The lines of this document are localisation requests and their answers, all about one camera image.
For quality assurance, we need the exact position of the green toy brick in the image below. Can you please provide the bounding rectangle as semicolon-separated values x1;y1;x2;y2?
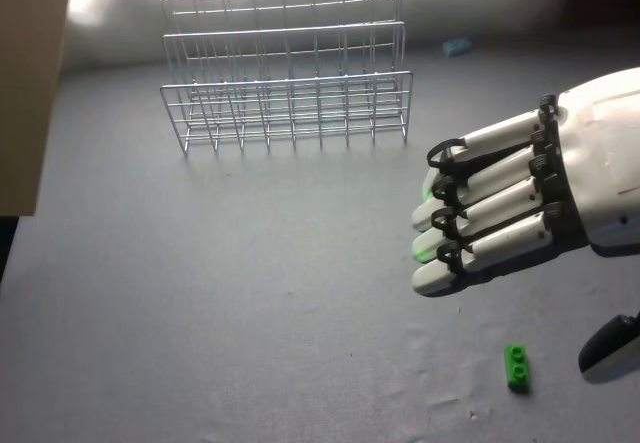
503;343;532;393

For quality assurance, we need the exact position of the silver wire file rack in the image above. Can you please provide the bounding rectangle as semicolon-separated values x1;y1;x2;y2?
158;0;415;155

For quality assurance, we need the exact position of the white backdrop cloth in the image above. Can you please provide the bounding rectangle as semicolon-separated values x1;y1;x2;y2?
64;0;571;70

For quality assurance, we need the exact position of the blue toy brick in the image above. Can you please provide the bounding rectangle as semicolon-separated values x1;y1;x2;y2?
441;35;474;58

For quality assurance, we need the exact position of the beige paperback book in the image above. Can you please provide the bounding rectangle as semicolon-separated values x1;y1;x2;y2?
0;0;75;217

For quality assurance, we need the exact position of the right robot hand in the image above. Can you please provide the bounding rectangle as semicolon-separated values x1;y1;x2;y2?
410;66;640;377

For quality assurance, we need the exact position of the grey table cloth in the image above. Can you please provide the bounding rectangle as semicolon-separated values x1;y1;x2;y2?
0;27;640;443

